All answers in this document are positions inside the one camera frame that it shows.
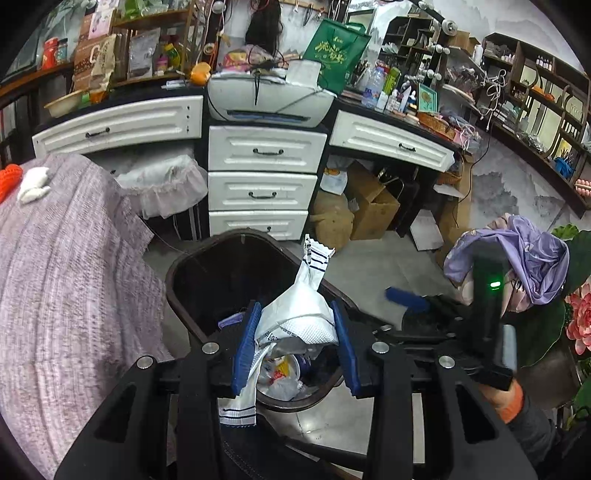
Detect mirror with light bulbs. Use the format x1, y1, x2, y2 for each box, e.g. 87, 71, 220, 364
369, 0, 459, 88

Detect white striped sock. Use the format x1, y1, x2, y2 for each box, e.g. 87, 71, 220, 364
218, 234, 339, 428

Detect person's right forearm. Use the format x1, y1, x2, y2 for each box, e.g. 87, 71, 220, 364
478, 381, 571, 472

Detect white printer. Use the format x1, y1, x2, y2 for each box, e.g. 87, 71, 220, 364
206, 69, 337, 129

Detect dark clear snack bag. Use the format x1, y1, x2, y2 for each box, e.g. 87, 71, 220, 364
127, 28, 162, 82

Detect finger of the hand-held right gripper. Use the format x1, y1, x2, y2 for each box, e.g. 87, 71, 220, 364
385, 286, 472, 344

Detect small white sock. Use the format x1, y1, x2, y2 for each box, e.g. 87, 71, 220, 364
17, 167, 52, 204

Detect cardboard box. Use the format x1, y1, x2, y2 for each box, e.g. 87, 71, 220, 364
346, 160, 402, 241

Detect clear water bottle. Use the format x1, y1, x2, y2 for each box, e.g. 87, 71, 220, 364
361, 67, 387, 110

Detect green picture frame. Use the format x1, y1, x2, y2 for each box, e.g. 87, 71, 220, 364
417, 83, 439, 114

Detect dark brown trash bin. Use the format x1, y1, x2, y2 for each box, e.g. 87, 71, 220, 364
165, 229, 371, 412

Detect orange fruit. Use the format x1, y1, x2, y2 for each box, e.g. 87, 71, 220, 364
189, 62, 213, 86

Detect white orange plastic bag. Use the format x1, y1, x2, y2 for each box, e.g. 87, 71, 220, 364
320, 167, 347, 195

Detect wooden wall shelf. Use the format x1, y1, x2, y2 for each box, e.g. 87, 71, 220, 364
479, 32, 591, 219

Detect crumpled packets in bin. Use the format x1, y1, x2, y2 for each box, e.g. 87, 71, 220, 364
255, 342, 325, 401

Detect purple grey tablecloth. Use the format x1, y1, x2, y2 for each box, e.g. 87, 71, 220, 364
0, 152, 175, 480

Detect purple cloth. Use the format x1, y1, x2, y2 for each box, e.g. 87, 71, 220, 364
443, 214, 570, 313

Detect red tin can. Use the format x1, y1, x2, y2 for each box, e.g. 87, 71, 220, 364
41, 38, 59, 70

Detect brown paper sack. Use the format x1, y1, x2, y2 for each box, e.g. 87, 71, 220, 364
311, 189, 355, 239

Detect stool with white lace cover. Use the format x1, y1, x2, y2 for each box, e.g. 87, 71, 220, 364
115, 154, 209, 220

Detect orange foam fruit net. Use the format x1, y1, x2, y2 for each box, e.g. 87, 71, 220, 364
0, 165, 22, 202

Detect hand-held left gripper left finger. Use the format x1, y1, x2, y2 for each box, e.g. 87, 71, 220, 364
53, 301, 262, 480

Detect beige snack bag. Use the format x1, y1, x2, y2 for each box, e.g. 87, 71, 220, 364
89, 34, 117, 105

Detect woven basket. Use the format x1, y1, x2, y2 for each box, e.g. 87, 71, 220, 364
417, 112, 456, 138

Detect green tote bag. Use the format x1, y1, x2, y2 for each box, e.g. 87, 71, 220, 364
302, 17, 373, 96

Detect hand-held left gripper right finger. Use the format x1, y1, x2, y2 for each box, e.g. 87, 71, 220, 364
331, 300, 539, 480

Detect long white cabinet drawer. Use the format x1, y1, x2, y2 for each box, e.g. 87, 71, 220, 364
329, 111, 456, 173
31, 95, 204, 158

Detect cream plastic bowl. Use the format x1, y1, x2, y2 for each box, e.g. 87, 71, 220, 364
44, 90, 91, 119

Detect pink lotus flower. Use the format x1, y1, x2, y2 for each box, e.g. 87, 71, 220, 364
565, 281, 591, 356

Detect brown printed box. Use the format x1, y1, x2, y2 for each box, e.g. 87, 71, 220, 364
74, 37, 107, 89

